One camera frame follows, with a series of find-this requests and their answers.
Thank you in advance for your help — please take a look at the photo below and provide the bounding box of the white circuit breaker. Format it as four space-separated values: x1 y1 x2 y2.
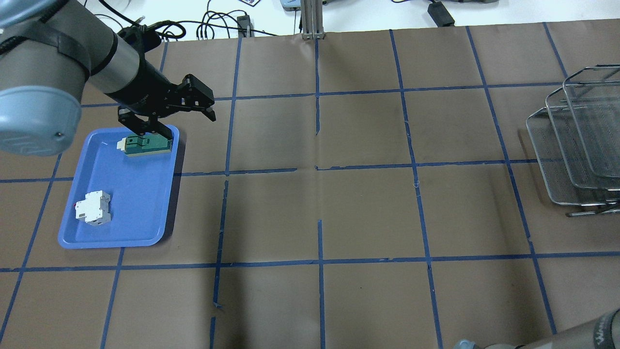
75 190 111 226

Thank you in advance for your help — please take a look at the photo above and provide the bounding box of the wire mesh shelf rack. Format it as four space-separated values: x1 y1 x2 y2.
526 64 620 217

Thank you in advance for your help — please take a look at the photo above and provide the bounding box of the black power adapter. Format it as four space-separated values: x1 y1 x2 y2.
427 0 455 27

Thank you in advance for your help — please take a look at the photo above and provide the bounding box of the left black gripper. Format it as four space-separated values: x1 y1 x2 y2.
116 63 217 141

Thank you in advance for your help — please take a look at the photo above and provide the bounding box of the green terminal block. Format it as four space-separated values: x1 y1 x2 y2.
116 133 172 157

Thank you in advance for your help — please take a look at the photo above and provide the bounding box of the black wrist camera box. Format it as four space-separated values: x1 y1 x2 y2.
117 26 162 57

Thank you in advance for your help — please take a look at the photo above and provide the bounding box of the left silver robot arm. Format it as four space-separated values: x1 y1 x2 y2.
0 0 216 157

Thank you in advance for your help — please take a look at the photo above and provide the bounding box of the blue plastic tray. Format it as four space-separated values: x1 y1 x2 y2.
58 126 180 249

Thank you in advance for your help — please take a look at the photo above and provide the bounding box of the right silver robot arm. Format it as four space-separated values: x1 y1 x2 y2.
485 308 620 349

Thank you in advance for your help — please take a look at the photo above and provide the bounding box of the aluminium frame post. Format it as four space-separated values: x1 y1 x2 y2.
300 0 326 40

